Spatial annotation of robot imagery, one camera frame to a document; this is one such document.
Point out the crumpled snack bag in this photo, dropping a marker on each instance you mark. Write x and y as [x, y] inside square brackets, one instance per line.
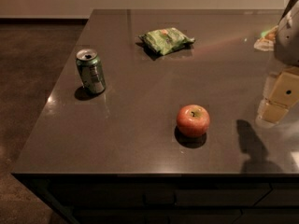
[267, 40]

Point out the dark drawer cabinet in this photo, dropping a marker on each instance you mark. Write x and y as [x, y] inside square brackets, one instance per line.
[180, 199]

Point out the green soda can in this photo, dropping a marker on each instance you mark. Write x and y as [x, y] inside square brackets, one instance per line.
[91, 71]

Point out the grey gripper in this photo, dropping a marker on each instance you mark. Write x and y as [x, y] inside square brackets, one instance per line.
[288, 42]

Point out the red apple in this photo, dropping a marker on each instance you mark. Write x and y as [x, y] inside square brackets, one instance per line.
[193, 121]

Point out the green jalapeno chip bag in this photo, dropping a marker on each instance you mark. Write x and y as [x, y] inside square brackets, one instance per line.
[165, 41]

